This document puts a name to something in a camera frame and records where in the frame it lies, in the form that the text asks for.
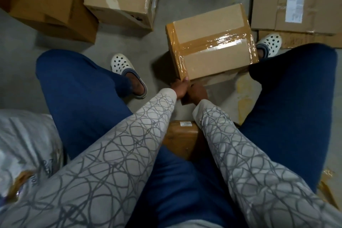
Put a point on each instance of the person's blue trousers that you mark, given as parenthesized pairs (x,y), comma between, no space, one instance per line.
(80,91)

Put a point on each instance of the white woven sack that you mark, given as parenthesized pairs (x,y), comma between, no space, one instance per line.
(24,139)

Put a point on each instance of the person's right white clog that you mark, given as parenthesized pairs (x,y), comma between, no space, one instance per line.
(270,45)

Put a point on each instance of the cardboard box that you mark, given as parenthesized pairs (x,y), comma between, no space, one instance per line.
(213,22)

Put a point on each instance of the person's right hand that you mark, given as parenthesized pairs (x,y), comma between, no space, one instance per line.
(196,93)

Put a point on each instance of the person's right forearm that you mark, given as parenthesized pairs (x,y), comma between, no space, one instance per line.
(256,171)

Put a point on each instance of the person's grey shirt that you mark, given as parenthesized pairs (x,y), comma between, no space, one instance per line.
(200,224)

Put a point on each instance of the crumpled brown tape scraps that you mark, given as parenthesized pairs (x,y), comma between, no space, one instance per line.
(330,185)

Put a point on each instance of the person's white clog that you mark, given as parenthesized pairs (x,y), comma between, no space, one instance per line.
(270,45)
(122,64)

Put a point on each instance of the person's left white clog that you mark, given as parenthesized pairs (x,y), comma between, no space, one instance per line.
(122,64)

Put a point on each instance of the person's left hand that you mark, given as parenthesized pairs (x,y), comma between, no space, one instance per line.
(180,87)

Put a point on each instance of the person's left forearm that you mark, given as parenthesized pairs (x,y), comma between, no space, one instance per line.
(101,177)

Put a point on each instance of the brown plastic-wrapped stool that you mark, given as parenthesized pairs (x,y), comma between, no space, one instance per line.
(181,138)

